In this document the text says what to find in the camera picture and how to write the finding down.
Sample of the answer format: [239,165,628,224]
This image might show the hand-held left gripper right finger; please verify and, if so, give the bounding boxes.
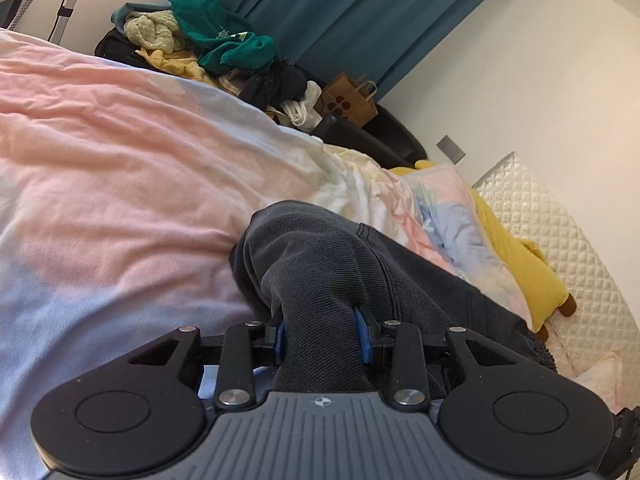
[352,305,528,413]

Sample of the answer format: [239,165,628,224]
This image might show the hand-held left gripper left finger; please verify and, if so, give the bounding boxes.
[127,320,287,411]

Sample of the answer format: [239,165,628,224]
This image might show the dark grey pants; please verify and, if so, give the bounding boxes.
[230,200,558,401]

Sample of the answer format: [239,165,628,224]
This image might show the pastel pillow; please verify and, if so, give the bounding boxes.
[380,162,534,332]

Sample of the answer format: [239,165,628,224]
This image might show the yellow plush toy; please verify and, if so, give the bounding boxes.
[389,159,579,342]

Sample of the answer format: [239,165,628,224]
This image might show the black leather sofa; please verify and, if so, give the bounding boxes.
[94,29,429,167]

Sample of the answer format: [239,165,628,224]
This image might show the brown paper bag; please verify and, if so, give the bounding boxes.
[319,72,379,129]

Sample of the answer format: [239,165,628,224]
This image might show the white cloth bag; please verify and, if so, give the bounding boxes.
[279,81,324,129]

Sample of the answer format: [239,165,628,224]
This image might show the pastel pink blue blanket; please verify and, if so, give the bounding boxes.
[0,27,416,480]

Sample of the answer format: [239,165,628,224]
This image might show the pale floral cushion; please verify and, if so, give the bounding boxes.
[574,347,627,412]

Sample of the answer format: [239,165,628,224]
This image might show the black clothing pile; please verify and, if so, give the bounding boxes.
[236,59,309,112]

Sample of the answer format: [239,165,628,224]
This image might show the green garment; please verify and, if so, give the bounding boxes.
[165,0,281,76]

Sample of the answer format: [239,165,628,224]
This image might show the teal curtain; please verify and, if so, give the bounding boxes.
[210,0,522,106]

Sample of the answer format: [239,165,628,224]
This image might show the pale yellow knit cloth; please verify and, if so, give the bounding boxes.
[123,12,189,54]

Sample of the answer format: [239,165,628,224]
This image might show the grey wall socket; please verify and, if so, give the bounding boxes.
[436,135,467,165]

